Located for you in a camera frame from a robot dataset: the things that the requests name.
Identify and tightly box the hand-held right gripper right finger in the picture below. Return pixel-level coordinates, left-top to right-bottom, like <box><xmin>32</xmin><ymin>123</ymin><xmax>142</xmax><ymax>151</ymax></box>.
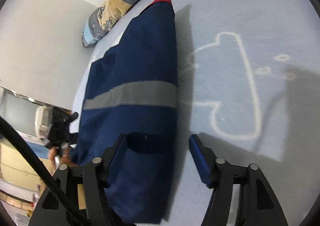
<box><xmin>189</xmin><ymin>134</ymin><xmax>288</xmax><ymax>226</ymax></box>

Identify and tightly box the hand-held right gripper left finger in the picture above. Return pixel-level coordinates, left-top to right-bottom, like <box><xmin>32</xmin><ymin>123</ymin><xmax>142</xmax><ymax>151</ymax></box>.
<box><xmin>30</xmin><ymin>134</ymin><xmax>128</xmax><ymax>226</ymax></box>

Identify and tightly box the navy blue work jacket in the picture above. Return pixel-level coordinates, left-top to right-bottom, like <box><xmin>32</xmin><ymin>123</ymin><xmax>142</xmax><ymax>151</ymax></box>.
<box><xmin>67</xmin><ymin>0</ymin><xmax>179</xmax><ymax>224</ymax></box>

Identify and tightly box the person's left hand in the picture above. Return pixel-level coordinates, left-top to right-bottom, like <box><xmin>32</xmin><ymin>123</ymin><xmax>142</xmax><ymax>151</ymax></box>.
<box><xmin>49</xmin><ymin>146</ymin><xmax>78</xmax><ymax>169</ymax></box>

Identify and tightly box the metal framed glass door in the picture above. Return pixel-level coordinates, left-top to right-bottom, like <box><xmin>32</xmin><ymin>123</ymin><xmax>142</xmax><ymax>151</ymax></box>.
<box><xmin>0</xmin><ymin>86</ymin><xmax>73</xmax><ymax>146</ymax></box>

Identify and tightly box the light wooden cabinet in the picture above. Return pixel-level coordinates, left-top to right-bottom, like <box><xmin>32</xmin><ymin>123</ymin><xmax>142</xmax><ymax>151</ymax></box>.
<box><xmin>0</xmin><ymin>138</ymin><xmax>52</xmax><ymax>188</ymax></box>

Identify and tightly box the rolled patchwork quilt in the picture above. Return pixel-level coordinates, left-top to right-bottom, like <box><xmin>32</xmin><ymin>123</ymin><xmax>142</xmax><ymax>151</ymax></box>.
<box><xmin>81</xmin><ymin>0</ymin><xmax>195</xmax><ymax>48</ymax></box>

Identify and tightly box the black cable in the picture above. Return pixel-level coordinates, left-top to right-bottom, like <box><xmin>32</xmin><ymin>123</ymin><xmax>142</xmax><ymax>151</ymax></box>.
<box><xmin>0</xmin><ymin>116</ymin><xmax>89</xmax><ymax>226</ymax></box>

